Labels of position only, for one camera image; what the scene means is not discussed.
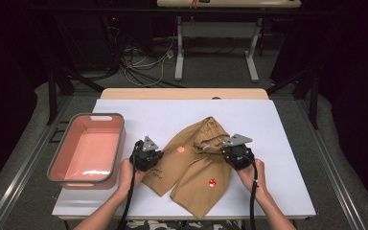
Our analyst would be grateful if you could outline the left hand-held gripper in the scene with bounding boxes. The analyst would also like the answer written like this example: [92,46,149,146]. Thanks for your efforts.
[128,135,165,173]

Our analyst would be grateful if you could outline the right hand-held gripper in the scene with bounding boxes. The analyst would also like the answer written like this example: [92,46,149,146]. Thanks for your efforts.
[220,133,256,171]

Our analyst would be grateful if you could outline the brown pants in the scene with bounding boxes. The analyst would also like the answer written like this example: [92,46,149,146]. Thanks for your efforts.
[141,116,238,220]

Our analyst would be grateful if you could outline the pink basket with grey rim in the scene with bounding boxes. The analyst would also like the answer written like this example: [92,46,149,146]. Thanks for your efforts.
[46,112,127,191]

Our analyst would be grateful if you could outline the person's right hand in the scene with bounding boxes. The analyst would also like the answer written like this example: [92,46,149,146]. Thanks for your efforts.
[236,158,267,201]

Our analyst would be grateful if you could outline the person's left hand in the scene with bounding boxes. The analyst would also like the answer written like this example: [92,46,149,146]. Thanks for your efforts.
[116,158,147,198]

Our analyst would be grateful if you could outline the white table board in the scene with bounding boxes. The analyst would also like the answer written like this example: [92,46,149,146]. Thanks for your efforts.
[51,99,317,220]

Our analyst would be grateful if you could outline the light wooden table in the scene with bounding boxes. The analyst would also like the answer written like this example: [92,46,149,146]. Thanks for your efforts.
[57,88,311,222]

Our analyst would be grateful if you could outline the person's camouflage trousers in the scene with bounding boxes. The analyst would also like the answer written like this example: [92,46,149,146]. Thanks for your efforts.
[127,219,242,230]

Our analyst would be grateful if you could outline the black metal stand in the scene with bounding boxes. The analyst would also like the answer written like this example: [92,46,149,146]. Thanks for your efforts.
[265,61,321,130]
[46,61,106,127]

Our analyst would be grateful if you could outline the desk with white legs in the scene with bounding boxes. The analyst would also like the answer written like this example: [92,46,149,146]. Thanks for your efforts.
[156,0,302,83]

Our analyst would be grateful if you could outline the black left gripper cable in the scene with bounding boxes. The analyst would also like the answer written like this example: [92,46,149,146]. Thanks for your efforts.
[118,141,142,230]

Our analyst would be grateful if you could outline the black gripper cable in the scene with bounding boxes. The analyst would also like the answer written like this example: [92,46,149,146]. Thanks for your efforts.
[118,141,142,230]
[236,152,260,230]

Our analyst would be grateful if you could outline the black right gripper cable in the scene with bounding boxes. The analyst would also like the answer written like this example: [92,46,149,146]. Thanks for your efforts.
[236,152,260,230]

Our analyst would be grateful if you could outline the tangle of floor cables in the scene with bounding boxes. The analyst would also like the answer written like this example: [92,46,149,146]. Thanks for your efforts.
[106,15,186,89]

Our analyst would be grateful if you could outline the aluminium floor rail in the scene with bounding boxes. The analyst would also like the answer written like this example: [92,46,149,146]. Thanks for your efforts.
[0,95,75,230]
[295,99,368,230]

